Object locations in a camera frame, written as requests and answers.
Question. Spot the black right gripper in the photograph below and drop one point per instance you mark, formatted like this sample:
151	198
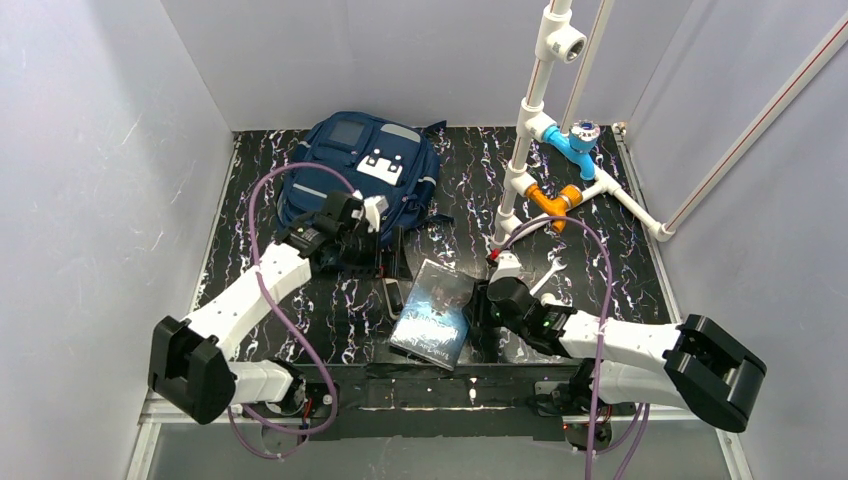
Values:
481	315

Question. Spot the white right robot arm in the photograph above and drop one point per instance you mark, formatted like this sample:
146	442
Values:
695	365

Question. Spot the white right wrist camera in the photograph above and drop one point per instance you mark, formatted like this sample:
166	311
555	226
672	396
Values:
506	265

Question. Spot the white PVC pipe frame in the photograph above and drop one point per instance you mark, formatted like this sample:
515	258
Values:
524	206

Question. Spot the orange plastic tap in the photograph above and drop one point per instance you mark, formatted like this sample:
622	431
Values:
568	198

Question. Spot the white pole with red stripe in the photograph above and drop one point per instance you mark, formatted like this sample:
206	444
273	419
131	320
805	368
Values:
810	67

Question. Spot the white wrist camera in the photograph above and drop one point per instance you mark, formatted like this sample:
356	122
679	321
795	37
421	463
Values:
372	212
506	265

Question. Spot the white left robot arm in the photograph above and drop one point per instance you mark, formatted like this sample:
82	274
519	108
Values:
191	362

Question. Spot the navy blue student backpack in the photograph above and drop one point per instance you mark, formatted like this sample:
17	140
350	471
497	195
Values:
377	157

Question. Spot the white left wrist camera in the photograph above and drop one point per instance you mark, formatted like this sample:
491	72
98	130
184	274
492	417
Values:
372	212

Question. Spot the thin white rear pole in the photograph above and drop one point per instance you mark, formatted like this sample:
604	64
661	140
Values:
593	43

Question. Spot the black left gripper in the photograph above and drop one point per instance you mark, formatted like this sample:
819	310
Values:
370	252

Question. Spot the blue plastic tap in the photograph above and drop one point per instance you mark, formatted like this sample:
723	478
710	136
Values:
576	145

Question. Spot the silver wrench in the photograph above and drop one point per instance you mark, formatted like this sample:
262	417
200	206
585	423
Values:
557	265

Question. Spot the blue book underneath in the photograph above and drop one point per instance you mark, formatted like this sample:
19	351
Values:
432	326

